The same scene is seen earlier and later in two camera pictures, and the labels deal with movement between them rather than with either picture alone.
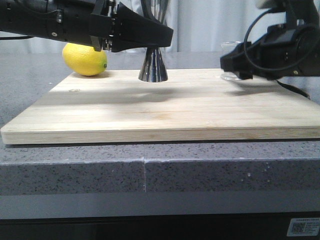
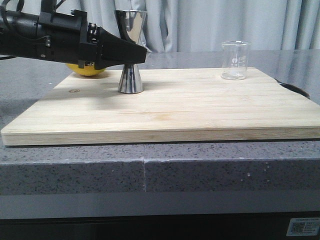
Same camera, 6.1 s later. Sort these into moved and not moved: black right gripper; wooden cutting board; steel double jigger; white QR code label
Moved: steel double jigger; black right gripper
Not moved: wooden cutting board; white QR code label
